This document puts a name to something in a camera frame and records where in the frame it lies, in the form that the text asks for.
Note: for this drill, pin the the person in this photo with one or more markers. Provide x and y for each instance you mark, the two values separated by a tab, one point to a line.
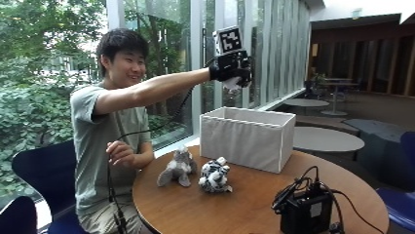
101	130

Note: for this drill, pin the white marker cube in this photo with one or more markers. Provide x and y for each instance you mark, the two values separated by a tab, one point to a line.
227	40

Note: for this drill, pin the grey soft toy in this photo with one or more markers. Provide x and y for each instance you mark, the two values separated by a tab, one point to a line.
178	167

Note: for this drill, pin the small round grey table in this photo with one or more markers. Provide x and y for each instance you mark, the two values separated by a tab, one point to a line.
306	102

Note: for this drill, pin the white fabric storage box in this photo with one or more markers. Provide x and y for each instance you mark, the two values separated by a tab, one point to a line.
242	139

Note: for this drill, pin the tall round table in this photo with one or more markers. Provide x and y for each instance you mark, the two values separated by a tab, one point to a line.
336	97

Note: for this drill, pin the black and white soft toy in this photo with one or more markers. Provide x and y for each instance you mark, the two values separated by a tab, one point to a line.
214	175

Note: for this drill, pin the brown low bench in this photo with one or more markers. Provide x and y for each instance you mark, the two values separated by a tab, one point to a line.
326	123

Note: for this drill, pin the large round grey table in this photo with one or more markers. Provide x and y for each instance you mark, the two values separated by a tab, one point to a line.
326	139

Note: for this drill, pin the grey upholstered seat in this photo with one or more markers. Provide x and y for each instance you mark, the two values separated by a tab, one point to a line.
380	136

